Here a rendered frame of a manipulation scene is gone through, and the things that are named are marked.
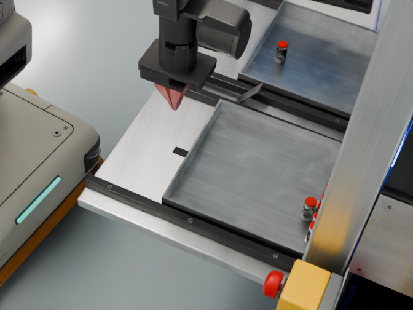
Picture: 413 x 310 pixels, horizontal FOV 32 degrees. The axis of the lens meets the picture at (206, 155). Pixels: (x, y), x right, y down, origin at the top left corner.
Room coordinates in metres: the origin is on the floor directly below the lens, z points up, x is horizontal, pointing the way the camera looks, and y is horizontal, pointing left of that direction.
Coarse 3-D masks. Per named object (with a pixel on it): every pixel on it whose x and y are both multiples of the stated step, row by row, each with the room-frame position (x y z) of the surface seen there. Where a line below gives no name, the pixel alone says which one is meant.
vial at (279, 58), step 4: (280, 48) 1.12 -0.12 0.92; (276, 52) 1.13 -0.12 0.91; (280, 52) 1.12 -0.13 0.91; (284, 52) 1.12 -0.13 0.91; (276, 56) 1.12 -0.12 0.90; (280, 56) 1.12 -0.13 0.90; (284, 56) 1.12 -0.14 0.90; (276, 60) 1.12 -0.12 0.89; (280, 60) 1.12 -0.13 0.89; (284, 60) 1.12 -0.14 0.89
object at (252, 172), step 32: (224, 128) 0.92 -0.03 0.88; (256, 128) 0.93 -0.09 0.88; (288, 128) 0.92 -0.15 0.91; (192, 160) 0.83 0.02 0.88; (224, 160) 0.84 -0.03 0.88; (256, 160) 0.85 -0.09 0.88; (288, 160) 0.86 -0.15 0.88; (320, 160) 0.87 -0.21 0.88; (192, 192) 0.76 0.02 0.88; (224, 192) 0.77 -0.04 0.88; (256, 192) 0.78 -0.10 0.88; (288, 192) 0.79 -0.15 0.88; (320, 192) 0.80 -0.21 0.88; (224, 224) 0.68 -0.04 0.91; (256, 224) 0.71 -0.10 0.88; (288, 224) 0.72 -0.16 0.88
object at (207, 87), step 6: (210, 84) 1.03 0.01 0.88; (210, 90) 1.02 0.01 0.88; (216, 90) 1.02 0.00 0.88; (222, 90) 1.02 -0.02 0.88; (252, 90) 0.99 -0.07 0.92; (258, 90) 0.98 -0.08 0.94; (222, 96) 1.01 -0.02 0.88; (228, 96) 1.01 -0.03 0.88; (234, 96) 1.01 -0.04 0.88; (240, 96) 1.01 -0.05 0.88; (246, 96) 0.99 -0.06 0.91; (240, 102) 0.98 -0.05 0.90
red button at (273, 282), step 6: (270, 276) 0.53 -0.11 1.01; (276, 276) 0.53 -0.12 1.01; (282, 276) 0.53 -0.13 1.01; (264, 282) 0.53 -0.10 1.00; (270, 282) 0.52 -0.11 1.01; (276, 282) 0.52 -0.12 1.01; (264, 288) 0.52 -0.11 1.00; (270, 288) 0.52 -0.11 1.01; (276, 288) 0.52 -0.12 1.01; (264, 294) 0.51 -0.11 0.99; (270, 294) 0.51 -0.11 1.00; (276, 294) 0.52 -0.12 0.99
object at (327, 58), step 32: (288, 32) 1.22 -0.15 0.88; (320, 32) 1.24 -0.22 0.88; (352, 32) 1.23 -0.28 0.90; (256, 64) 1.11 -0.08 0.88; (288, 64) 1.12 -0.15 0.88; (320, 64) 1.13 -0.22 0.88; (352, 64) 1.14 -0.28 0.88; (288, 96) 1.01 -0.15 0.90; (320, 96) 1.04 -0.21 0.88; (352, 96) 1.05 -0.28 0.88
